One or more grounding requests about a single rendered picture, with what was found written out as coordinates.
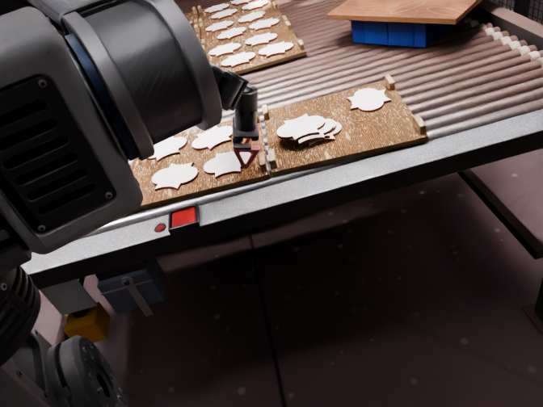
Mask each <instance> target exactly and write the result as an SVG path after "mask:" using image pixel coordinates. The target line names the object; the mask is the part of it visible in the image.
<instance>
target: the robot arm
mask: <svg viewBox="0 0 543 407"><path fill-rule="evenodd" d="M15 1H18V2H21V3H22V4H24V5H26V6H30V7H35V8H36V9H38V10H40V11H41V12H42V13H43V14H44V15H45V17H49V19H50V21H51V23H52V25H53V26H54V27H55V28H56V29H57V30H58V31H61V32H63V34H64V36H67V35H69V32H68V30H67V28H66V26H65V24H64V22H63V20H62V16H63V15H67V14H69V13H72V12H77V13H80V12H83V11H85V10H89V9H91V8H94V7H97V6H100V5H103V4H104V3H107V2H111V1H113V0H15ZM209 63H210V65H211V67H212V70H213V74H214V77H215V79H216V82H217V86H218V90H219V93H220V96H221V105H222V109H224V110H227V111H228V109H230V110H232V111H233V110H234V108H235V110H234V117H233V118H232V123H231V127H232V129H233V132H232V137H233V151H234V153H235V155H236V157H237V158H238V160H239V162H240V164H241V166H242V168H243V169H247V168H248V167H249V166H250V164H251V163H252V161H253V159H254V158H255V156H256V155H257V154H258V152H259V145H251V144H249V141H250V139H251V141H258V140H259V130H258V124H257V110H256V109H257V104H258V88H257V87H255V86H252V85H250V84H248V82H249V81H247V80H246V79H245V78H242V77H241V76H239V75H237V74H236V73H235V72H232V71H230V70H229V69H227V71H224V70H223V69H221V68H220V67H218V66H216V65H214V64H213V63H211V62H209ZM243 138H245V139H246V140H245V143H244V144H243V143H242V141H243ZM240 152H251V155H250V157H249V159H248V161H247V163H244V161H243V160H242V156H241V154H240Z"/></svg>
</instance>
